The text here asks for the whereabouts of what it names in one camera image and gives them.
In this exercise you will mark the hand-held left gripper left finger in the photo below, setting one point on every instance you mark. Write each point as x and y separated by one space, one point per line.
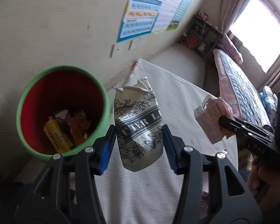
107 149

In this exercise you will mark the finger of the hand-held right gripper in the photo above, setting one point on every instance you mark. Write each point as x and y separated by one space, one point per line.
247 130

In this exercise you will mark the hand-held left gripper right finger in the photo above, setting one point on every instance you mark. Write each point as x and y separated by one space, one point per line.
171 149

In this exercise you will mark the white black floral pouch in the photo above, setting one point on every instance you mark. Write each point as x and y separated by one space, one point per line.
135 126

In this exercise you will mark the orange snack bag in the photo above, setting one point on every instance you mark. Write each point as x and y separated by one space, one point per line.
77 128

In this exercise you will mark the white pink snack box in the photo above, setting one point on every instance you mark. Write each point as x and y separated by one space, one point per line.
210 121

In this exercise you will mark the yellow cardboard box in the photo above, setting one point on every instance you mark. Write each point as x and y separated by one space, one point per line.
57 136

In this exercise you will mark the red bin with green rim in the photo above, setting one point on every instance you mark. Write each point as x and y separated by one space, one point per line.
37 98

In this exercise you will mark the person's right hand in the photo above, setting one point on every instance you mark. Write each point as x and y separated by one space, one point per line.
270 182

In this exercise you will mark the blue floral pillow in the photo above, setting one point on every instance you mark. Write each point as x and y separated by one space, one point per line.
268 105

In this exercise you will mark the bed with plaid quilt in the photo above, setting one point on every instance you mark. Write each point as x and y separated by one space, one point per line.
242 86

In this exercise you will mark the white table cloth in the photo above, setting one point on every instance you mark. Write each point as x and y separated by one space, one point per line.
177 93

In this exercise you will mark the pink folded blanket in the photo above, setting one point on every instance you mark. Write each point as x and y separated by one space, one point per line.
231 49

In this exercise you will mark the bright window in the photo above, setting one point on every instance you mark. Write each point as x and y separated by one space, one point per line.
261 30

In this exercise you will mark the dark metal shelf rack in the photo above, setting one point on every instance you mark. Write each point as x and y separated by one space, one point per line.
207 35

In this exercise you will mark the red container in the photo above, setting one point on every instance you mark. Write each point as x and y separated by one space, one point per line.
192 42

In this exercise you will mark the white wall plate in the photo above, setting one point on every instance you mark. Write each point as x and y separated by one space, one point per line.
112 50

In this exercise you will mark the white wall socket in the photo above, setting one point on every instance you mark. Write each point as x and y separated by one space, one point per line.
140 43
131 44

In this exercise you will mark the blue letter wall poster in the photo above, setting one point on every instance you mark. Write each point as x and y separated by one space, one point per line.
140 16

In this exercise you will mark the teal grid wall poster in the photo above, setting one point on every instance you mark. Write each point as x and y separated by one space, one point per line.
182 9

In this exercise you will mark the white pink chart wall poster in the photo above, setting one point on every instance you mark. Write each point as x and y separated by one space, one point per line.
165 9

